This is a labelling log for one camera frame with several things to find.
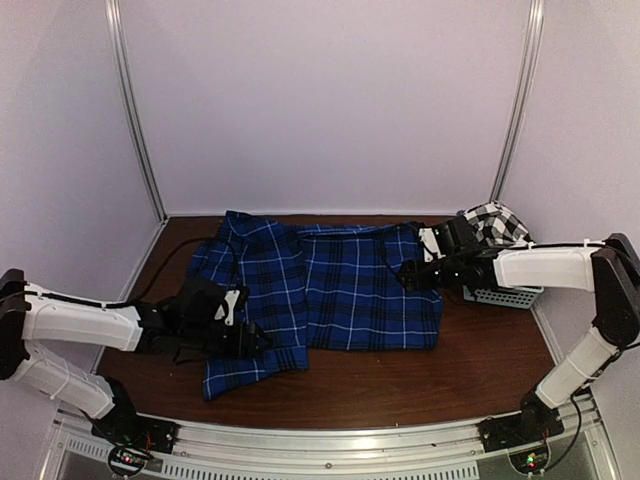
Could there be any right green circuit board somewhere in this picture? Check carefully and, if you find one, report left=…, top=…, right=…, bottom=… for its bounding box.
left=509, top=449, right=550, bottom=475

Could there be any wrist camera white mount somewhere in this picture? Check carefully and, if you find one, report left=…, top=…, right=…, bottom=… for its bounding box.
left=418, top=228, right=443, bottom=263
left=214, top=285, right=250, bottom=327

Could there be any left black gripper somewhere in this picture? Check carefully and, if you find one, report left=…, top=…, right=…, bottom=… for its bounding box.
left=181, top=320, right=273, bottom=358

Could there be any light blue plastic basket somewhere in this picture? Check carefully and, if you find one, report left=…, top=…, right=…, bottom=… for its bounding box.
left=462, top=286, right=544, bottom=310

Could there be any blue plaid long sleeve shirt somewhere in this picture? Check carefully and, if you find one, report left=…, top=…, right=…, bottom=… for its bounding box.
left=186, top=211, right=444, bottom=401

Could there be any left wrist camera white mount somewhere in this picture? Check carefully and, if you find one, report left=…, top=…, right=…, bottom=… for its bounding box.
left=214, top=285, right=250, bottom=327

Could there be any right aluminium frame post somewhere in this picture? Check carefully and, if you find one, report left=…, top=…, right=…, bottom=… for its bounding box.
left=489, top=0, right=546, bottom=201

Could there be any left aluminium frame post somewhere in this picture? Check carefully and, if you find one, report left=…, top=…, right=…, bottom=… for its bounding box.
left=104, top=0, right=168, bottom=222

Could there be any left green circuit board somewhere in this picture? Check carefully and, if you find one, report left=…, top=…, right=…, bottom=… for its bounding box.
left=107, top=446, right=151, bottom=477

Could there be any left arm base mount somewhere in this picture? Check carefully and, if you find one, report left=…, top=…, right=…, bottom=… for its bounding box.
left=89, top=377, right=178, bottom=454

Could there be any black white checked shirt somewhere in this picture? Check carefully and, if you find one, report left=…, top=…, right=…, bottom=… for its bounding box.
left=461, top=201, right=532, bottom=246

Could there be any aluminium frame post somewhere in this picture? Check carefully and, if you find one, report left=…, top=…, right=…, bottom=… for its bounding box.
left=489, top=0, right=546, bottom=201
left=104, top=0, right=168, bottom=222

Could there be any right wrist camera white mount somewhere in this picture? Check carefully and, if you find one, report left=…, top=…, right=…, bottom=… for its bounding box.
left=418, top=228, right=443, bottom=263

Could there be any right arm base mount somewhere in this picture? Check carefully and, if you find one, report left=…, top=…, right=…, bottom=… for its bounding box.
left=477, top=390, right=565, bottom=453

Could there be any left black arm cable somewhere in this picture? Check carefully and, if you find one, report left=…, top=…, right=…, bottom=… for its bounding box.
left=99, top=237, right=221, bottom=309

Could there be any green circuit board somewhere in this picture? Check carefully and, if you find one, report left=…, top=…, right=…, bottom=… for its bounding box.
left=107, top=446, right=151, bottom=477
left=509, top=449, right=550, bottom=475

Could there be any front aluminium rail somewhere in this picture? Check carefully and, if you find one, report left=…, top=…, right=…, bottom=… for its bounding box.
left=36, top=401, right=621, bottom=479

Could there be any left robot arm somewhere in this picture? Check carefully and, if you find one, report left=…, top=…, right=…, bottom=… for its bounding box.
left=1, top=269, right=273, bottom=444

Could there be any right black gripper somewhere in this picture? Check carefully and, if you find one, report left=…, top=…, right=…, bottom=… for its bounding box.
left=397, top=255, right=462, bottom=293

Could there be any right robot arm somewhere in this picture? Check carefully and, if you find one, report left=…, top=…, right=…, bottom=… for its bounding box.
left=396, top=217, right=639, bottom=442

